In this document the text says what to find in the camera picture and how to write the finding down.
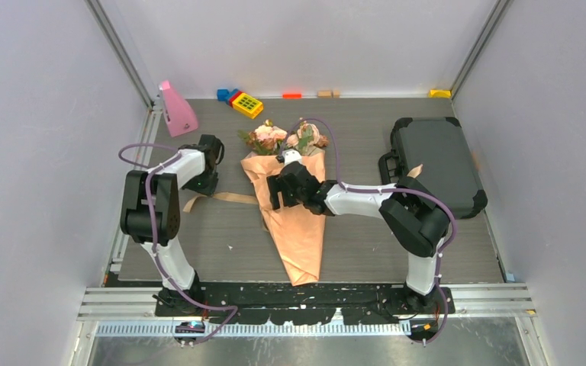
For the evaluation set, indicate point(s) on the red toy brick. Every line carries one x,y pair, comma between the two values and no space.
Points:
234,95

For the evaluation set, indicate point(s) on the dark grey hard case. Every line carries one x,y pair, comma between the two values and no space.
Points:
440,146

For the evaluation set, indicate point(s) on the tan ribbon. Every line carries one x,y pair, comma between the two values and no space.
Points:
223,196

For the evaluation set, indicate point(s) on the pink plastic wedge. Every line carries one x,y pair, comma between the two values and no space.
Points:
178,113

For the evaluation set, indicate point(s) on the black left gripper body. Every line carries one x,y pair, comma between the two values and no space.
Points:
203,182

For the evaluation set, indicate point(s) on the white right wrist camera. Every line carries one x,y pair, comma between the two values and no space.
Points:
288,156

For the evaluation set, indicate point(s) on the pink and brown rose stem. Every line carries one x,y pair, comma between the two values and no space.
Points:
307,139

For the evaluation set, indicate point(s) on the yellow toy brick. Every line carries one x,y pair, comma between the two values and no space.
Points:
248,106

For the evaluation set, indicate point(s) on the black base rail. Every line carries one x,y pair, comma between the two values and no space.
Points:
309,304

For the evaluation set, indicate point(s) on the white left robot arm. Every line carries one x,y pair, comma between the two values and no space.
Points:
151,213

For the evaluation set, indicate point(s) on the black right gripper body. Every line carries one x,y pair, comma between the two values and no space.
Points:
291,197

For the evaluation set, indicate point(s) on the blue toy brick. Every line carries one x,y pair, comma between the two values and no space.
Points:
223,94

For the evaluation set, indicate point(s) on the peach wrapping paper sheet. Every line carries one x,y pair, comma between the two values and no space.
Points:
297,233

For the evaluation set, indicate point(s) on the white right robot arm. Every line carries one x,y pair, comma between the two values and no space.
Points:
417,220

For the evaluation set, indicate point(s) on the yellow corner block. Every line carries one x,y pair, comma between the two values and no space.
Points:
439,93

